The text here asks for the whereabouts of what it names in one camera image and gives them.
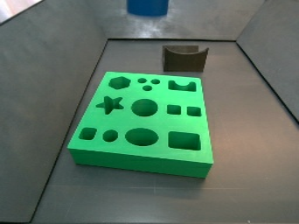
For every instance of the blue oval cylinder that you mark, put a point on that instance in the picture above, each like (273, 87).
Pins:
(152, 8)

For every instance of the dark curved cradle fixture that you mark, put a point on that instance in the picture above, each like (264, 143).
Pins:
(184, 58)

